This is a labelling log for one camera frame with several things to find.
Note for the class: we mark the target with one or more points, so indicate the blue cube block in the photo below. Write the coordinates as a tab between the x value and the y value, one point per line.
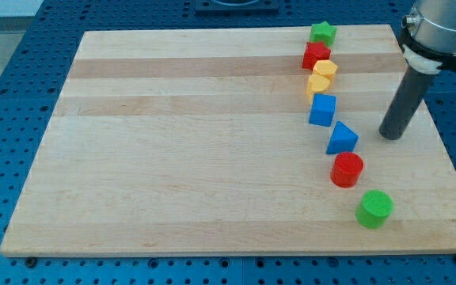
322	109

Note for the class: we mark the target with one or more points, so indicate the yellow hexagon block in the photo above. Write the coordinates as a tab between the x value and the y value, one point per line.
325	68

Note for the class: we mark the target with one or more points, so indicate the blue triangle block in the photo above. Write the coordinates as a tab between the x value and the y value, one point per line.
342	139

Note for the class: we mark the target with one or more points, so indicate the light wooden board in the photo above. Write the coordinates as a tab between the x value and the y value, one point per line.
196	142

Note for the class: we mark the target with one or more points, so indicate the green cylinder block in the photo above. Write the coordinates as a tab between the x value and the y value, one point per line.
374	209

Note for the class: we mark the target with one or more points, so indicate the yellow semicircle block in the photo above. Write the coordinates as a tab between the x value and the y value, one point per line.
316	84

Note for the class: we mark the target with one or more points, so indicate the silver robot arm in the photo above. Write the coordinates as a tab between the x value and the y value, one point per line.
428	36

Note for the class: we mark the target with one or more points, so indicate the red cylinder block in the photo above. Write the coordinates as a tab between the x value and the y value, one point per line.
346	169

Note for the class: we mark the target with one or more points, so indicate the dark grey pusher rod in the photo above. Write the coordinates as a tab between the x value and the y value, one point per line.
408	97

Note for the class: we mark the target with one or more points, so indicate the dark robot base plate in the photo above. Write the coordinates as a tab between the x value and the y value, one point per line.
235	6

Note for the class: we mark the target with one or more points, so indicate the green star block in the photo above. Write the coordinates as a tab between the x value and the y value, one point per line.
323	32

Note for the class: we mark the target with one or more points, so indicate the red star block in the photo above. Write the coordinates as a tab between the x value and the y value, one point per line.
314	51

